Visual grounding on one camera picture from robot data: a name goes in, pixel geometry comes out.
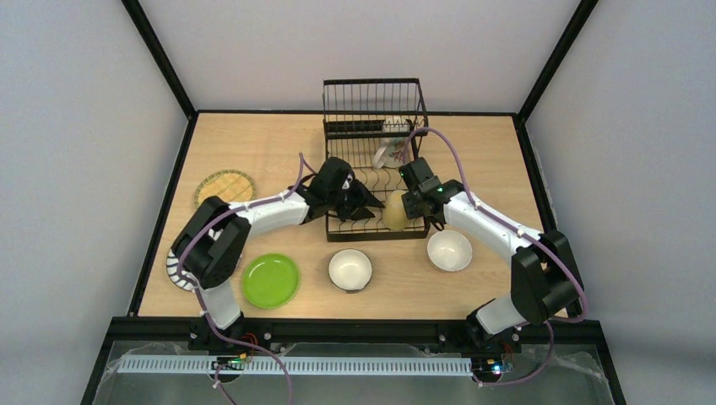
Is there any white slotted cable duct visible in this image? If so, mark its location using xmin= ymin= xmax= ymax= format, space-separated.
xmin=115 ymin=354 xmax=472 ymax=376

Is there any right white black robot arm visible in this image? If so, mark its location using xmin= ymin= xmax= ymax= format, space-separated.
xmin=399 ymin=158 xmax=587 ymax=335

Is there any green plastic plate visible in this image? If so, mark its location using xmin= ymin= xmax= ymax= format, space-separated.
xmin=241 ymin=253 xmax=301 ymax=310

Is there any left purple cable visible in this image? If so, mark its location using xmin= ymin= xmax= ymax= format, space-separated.
xmin=175 ymin=152 xmax=294 ymax=405

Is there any blue striped white plate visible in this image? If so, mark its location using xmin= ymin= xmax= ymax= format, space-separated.
xmin=165 ymin=249 xmax=193 ymax=292

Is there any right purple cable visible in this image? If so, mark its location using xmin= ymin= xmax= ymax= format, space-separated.
xmin=400 ymin=127 xmax=591 ymax=388

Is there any woven bamboo plate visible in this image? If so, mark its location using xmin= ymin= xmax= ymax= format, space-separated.
xmin=193 ymin=169 xmax=256 ymax=208

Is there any black wire dish rack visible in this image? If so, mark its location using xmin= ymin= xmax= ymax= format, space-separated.
xmin=322 ymin=78 xmax=431 ymax=244

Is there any plain white bowl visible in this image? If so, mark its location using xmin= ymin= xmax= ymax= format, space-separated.
xmin=426 ymin=230 xmax=473 ymax=272

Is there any black rimmed white bowl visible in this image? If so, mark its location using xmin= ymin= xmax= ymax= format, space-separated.
xmin=328 ymin=249 xmax=372 ymax=293

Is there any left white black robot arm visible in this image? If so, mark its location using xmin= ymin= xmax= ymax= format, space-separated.
xmin=167 ymin=157 xmax=384 ymax=330

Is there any purple cable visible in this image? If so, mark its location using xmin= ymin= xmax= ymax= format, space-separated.
xmin=400 ymin=127 xmax=591 ymax=388
xmin=175 ymin=152 xmax=294 ymax=405

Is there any yellow ceramic mug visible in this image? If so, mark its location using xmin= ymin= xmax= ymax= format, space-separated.
xmin=382 ymin=190 xmax=409 ymax=231

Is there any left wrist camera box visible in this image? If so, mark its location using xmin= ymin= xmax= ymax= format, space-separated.
xmin=342 ymin=172 xmax=355 ymax=190

